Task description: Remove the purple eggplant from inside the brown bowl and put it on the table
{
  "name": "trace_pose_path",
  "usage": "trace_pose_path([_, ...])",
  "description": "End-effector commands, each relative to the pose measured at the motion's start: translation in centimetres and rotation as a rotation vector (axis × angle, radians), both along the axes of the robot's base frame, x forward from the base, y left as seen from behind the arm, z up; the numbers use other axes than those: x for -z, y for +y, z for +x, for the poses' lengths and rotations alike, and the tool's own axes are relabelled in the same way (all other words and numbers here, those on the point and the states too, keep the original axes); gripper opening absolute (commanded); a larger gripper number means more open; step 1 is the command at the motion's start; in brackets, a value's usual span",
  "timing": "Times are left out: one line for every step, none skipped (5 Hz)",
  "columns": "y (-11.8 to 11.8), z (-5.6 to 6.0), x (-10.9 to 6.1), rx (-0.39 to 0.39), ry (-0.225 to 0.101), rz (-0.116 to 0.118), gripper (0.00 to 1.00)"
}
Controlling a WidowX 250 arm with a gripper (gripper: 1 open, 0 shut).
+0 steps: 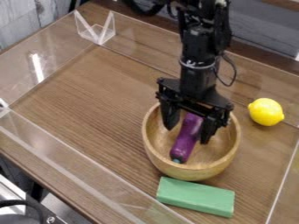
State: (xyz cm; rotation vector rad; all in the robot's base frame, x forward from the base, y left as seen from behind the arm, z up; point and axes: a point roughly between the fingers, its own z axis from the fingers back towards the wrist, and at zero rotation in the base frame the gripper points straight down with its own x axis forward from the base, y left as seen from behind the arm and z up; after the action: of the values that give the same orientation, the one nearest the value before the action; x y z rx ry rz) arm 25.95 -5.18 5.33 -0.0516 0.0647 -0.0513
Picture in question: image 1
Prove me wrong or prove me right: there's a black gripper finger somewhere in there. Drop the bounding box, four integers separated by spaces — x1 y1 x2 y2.
160 100 180 130
200 116 222 144

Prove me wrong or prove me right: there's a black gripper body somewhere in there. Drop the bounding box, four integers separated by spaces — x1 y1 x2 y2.
155 60 234 127

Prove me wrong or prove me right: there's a purple toy eggplant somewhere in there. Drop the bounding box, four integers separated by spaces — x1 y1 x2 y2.
170 113 203 164

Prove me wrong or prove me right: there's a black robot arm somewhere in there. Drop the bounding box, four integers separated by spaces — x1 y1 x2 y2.
123 0 234 144

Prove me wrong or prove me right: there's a brown wooden bowl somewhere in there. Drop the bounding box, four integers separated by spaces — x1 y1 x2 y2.
142 103 242 181

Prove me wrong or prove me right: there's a yellow toy lemon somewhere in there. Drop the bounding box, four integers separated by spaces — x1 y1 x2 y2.
247 98 286 127

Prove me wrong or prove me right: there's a green rectangular sponge block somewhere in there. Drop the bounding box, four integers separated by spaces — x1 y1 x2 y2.
156 177 235 218

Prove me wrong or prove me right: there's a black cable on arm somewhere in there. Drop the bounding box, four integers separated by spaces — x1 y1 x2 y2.
214 52 239 88

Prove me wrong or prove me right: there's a clear acrylic corner bracket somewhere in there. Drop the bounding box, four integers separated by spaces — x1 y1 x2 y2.
74 10 116 46

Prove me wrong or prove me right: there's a clear acrylic front wall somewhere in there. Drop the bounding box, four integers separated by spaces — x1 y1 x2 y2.
0 108 192 224

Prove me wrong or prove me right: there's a black cable lower left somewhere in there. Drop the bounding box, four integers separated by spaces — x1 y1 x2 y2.
0 199 43 224

